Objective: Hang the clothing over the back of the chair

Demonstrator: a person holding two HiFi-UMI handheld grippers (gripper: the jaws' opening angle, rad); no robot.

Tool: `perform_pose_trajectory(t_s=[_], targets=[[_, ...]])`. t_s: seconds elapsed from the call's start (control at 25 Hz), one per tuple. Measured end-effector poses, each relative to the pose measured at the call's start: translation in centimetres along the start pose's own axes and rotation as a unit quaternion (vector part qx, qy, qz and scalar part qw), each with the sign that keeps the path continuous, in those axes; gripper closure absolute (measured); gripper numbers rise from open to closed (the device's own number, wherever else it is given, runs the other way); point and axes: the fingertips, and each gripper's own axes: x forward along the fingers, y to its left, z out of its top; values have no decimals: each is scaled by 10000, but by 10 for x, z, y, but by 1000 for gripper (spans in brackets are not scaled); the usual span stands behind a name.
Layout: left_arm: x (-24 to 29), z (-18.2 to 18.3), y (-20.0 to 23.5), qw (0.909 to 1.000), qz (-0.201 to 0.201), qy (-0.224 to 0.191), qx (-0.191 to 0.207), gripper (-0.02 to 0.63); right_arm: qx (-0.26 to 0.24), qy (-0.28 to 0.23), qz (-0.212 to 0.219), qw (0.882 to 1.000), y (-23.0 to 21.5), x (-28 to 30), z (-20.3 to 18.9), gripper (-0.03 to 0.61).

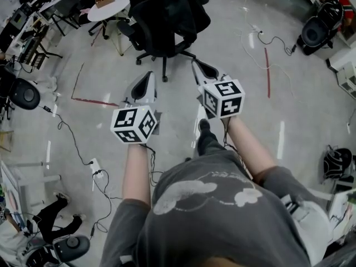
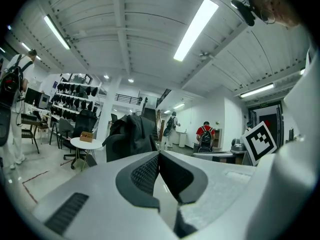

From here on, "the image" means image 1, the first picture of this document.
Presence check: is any grey metal-legged chair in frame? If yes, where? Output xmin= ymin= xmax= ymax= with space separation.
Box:
xmin=51 ymin=0 xmax=83 ymax=37

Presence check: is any black backpack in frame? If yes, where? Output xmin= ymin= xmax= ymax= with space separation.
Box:
xmin=323 ymin=145 xmax=354 ymax=182

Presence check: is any wooden frame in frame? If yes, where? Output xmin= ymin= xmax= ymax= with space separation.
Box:
xmin=0 ymin=129 xmax=15 ymax=153

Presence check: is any person's dark trouser leg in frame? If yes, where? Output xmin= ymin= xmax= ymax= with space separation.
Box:
xmin=196 ymin=129 xmax=228 ymax=157

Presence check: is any long white floor cable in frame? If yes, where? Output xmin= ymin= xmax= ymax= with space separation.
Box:
xmin=235 ymin=0 xmax=296 ymax=97

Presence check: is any white workbench with equipment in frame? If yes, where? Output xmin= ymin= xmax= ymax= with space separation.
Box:
xmin=0 ymin=0 xmax=65 ymax=75

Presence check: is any white desk frame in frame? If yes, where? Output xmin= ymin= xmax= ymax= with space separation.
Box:
xmin=0 ymin=160 xmax=62 ymax=209

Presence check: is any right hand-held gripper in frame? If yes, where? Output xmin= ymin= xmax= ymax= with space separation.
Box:
xmin=191 ymin=59 xmax=246 ymax=120

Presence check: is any white shelf unit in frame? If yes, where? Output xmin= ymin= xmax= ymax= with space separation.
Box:
xmin=334 ymin=61 xmax=356 ymax=100

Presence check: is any person's left forearm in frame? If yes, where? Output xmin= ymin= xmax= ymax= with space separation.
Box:
xmin=121 ymin=142 xmax=153 ymax=206

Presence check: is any person's grey printed t-shirt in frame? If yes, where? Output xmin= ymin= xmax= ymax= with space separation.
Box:
xmin=99 ymin=150 xmax=332 ymax=267

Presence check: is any red floor tape strip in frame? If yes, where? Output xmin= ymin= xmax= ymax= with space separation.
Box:
xmin=264 ymin=47 xmax=271 ymax=99

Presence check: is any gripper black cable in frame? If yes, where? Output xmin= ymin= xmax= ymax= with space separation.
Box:
xmin=140 ymin=143 xmax=165 ymax=188
xmin=222 ymin=117 xmax=253 ymax=178

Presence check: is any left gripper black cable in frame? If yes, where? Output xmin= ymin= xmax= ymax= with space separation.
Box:
xmin=140 ymin=143 xmax=165 ymax=188

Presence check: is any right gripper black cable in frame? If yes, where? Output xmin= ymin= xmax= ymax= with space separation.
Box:
xmin=222 ymin=117 xmax=253 ymax=178

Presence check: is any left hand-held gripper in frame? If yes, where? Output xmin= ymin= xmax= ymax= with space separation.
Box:
xmin=110 ymin=71 xmax=162 ymax=145

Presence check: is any angled red floor tape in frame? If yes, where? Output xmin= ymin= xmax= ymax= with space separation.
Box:
xmin=70 ymin=62 xmax=120 ymax=107

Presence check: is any person's right forearm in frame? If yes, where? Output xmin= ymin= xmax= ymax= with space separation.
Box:
xmin=223 ymin=115 xmax=278 ymax=178

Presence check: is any black cable with plug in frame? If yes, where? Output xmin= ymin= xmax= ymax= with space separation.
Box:
xmin=256 ymin=31 xmax=298 ymax=56

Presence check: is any black power adapter cable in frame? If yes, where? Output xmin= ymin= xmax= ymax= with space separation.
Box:
xmin=41 ymin=105 xmax=95 ymax=167

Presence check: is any black oval stool seat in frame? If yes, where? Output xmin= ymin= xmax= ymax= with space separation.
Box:
xmin=301 ymin=19 xmax=329 ymax=49
xmin=9 ymin=77 xmax=41 ymax=111
xmin=53 ymin=235 xmax=91 ymax=263

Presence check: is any round white table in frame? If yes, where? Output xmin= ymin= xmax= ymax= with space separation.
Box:
xmin=87 ymin=0 xmax=131 ymax=57

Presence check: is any black jacket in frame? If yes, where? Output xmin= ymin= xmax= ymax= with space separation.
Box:
xmin=128 ymin=0 xmax=212 ymax=43

